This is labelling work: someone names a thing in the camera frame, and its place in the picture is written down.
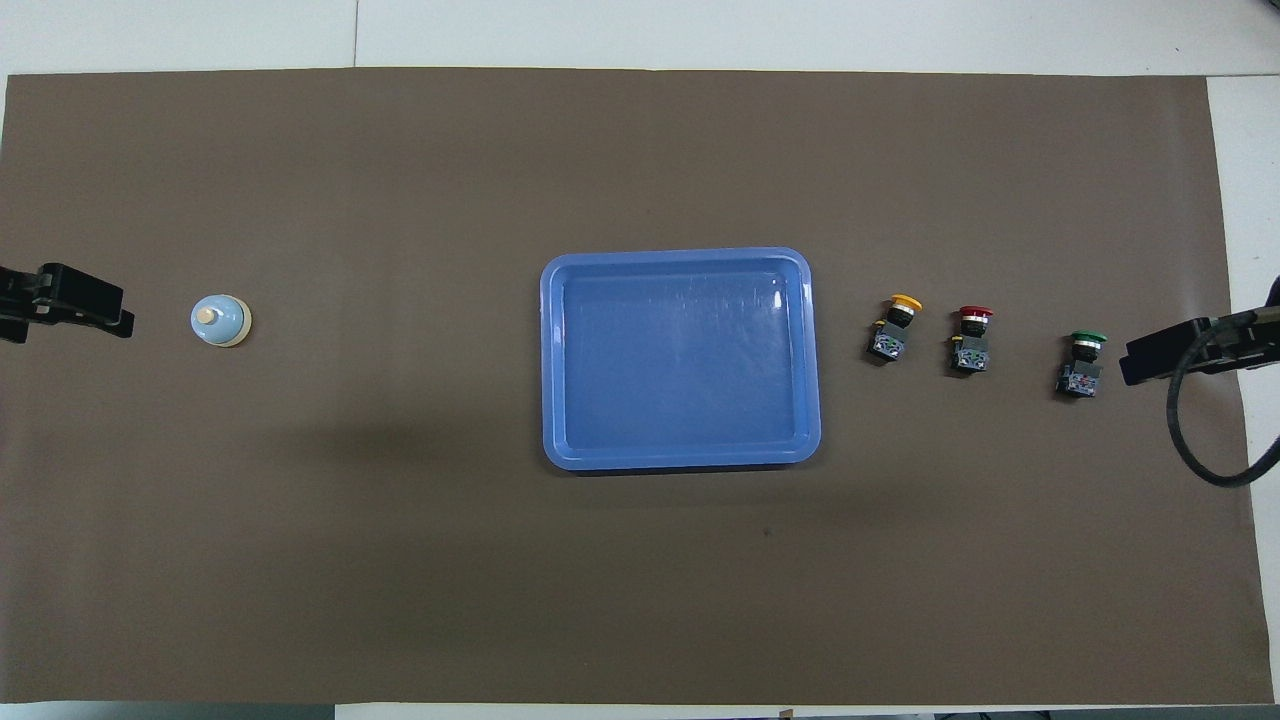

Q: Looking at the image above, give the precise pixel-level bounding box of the light blue call bell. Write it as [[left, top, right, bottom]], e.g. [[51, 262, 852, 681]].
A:
[[190, 294, 253, 348]]

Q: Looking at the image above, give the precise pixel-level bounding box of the brown table mat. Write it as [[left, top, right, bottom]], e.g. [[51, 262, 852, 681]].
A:
[[0, 67, 1274, 706]]

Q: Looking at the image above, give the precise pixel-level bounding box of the green push button switch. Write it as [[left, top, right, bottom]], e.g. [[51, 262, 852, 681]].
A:
[[1054, 331, 1109, 400]]

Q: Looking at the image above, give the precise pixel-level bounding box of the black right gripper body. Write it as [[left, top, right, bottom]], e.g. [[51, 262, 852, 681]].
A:
[[1195, 275, 1280, 376]]

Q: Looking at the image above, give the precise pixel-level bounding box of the red push button switch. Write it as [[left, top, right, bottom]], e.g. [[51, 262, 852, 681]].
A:
[[948, 305, 996, 374]]

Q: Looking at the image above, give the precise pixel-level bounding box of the blue plastic tray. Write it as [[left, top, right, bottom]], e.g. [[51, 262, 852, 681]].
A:
[[540, 246, 823, 473]]

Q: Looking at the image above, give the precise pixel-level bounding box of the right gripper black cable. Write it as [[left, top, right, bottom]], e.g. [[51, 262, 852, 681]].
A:
[[1165, 308, 1280, 489]]

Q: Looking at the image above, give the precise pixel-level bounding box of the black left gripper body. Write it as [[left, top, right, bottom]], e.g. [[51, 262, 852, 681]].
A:
[[0, 263, 49, 345]]

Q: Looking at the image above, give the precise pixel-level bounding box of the yellow push button switch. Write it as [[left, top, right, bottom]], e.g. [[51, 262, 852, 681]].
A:
[[865, 294, 925, 363]]

